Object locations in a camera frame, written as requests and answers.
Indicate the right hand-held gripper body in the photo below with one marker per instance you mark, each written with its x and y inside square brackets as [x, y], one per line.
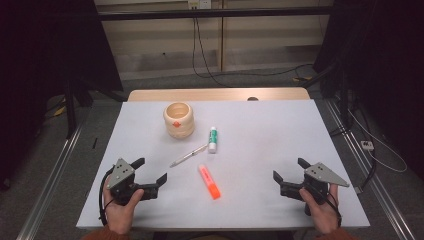
[318, 180]

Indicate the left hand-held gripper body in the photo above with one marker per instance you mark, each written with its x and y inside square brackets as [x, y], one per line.
[124, 186]

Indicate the clear plastic pen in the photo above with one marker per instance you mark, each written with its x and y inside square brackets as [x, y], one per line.
[187, 156]

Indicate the orange highlighter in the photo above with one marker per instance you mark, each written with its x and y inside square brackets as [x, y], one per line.
[210, 182]

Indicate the ribbed wooden pen holder cup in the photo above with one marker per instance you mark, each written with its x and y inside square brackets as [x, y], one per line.
[179, 120]

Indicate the person's left hand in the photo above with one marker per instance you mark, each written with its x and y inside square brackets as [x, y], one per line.
[118, 216]

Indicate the person's right hand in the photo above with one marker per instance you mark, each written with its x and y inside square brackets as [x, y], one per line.
[321, 216]

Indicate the black floor tape strip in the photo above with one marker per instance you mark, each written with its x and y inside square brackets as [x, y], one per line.
[95, 143]

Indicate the white table board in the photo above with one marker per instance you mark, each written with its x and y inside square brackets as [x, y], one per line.
[260, 143]

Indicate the white power strip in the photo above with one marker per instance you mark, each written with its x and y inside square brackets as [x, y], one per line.
[367, 145]

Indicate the black metal stand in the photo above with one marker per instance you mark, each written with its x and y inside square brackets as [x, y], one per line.
[345, 100]
[70, 110]

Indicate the white and green glue stick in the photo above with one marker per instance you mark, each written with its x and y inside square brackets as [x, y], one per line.
[212, 140]

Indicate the yellow floor tape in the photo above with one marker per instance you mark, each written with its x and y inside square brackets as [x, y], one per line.
[60, 111]
[301, 79]

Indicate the wooden table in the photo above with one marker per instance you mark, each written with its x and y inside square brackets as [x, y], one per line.
[200, 94]

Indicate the black curtain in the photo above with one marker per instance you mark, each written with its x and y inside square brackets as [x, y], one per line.
[386, 60]
[43, 60]

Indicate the black horizontal bar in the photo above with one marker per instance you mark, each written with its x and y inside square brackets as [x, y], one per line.
[233, 12]

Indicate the metal floor rail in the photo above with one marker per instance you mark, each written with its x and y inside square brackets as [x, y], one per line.
[383, 196]
[50, 186]

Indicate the white wall socket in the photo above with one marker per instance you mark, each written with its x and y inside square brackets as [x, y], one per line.
[200, 4]

